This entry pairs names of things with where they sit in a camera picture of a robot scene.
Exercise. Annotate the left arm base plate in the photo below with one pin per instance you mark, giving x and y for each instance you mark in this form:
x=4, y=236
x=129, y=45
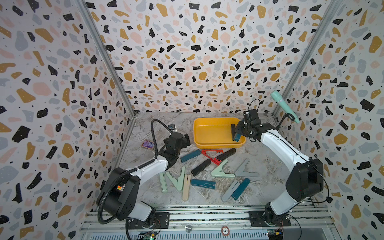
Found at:
x=156, y=220

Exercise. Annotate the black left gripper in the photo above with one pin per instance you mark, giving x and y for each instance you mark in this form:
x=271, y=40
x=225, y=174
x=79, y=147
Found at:
x=186, y=143

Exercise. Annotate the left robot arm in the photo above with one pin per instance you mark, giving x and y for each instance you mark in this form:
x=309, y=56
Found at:
x=118, y=197

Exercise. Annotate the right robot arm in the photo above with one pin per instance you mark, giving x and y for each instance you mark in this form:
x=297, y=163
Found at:
x=306, y=177

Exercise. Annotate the mint open pruning pliers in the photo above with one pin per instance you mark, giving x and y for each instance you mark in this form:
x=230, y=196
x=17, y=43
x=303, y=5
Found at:
x=218, y=171

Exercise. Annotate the black pruning pliers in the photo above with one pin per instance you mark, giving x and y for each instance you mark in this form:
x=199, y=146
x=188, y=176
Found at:
x=233, y=132
x=200, y=167
x=225, y=155

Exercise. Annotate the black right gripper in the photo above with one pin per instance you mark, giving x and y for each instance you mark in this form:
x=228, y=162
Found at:
x=240, y=128

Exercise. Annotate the teal pruning pliers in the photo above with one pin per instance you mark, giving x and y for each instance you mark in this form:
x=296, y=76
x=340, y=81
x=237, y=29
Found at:
x=240, y=189
x=190, y=156
x=237, y=137
x=203, y=184

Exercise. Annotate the aluminium frame rail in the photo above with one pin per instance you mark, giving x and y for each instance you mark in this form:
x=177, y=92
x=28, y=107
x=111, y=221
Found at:
x=225, y=222

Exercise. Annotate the beige pruning pliers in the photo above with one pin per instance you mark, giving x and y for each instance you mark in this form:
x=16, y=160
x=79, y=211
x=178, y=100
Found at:
x=186, y=187

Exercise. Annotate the colourful card box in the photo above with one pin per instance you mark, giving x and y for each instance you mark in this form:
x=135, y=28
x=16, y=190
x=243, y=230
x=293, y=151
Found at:
x=148, y=145

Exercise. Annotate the mint closed pruning pliers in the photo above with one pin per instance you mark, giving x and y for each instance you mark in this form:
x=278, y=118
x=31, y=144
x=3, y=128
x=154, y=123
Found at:
x=164, y=187

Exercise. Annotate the mint green microphone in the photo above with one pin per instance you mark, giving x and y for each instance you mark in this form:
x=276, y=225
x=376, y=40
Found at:
x=277, y=97

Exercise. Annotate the grey open pruning pliers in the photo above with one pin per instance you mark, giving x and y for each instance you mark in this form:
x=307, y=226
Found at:
x=242, y=171

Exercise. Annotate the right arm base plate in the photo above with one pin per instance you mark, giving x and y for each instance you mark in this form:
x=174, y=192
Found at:
x=268, y=218

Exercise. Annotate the red pruning pliers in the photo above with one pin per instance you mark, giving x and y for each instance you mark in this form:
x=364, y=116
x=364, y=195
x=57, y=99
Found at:
x=212, y=154

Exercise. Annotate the grey pruning pliers lower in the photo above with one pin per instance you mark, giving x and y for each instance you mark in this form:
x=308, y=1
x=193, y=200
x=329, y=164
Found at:
x=232, y=188

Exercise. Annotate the mint V pruning pliers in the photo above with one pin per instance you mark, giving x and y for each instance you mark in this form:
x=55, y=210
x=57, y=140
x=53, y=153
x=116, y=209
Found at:
x=179, y=182

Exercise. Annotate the yellow plastic storage box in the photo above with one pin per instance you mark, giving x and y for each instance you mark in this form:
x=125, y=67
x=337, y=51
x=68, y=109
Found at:
x=215, y=133

